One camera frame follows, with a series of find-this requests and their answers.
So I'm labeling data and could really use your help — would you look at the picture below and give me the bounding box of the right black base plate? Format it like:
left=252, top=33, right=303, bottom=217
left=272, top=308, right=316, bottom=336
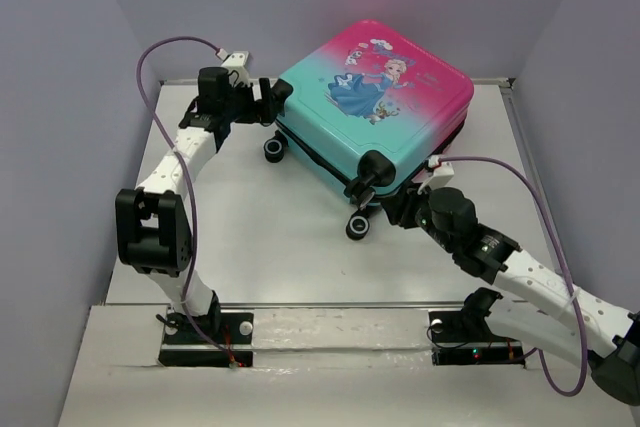
left=426, top=310, right=526, bottom=367

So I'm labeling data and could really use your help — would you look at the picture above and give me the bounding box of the metal rail strip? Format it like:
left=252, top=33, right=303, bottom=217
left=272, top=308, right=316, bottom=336
left=221, top=300, right=463, bottom=310

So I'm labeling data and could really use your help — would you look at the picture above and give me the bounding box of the pink and teal suitcase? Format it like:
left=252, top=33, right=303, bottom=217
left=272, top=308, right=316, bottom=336
left=263, top=20, right=474, bottom=241

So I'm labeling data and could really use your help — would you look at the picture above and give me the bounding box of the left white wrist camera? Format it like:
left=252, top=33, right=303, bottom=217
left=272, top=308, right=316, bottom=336
left=221, top=51, right=251, bottom=87

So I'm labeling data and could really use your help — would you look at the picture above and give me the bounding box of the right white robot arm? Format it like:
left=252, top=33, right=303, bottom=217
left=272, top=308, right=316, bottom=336
left=382, top=186, right=639, bottom=406

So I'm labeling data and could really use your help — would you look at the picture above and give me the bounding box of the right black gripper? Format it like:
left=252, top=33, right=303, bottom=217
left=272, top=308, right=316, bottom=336
left=381, top=178, right=456, bottom=253

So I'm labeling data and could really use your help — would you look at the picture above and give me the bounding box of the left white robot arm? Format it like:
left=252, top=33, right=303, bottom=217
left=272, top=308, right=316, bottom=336
left=115, top=67, right=283, bottom=342

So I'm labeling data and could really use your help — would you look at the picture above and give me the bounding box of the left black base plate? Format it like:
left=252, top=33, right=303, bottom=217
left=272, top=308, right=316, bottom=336
left=156, top=310, right=254, bottom=369

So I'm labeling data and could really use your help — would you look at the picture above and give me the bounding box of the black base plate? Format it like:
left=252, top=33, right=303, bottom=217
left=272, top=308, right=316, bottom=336
left=426, top=310, right=526, bottom=367
left=156, top=310, right=254, bottom=369

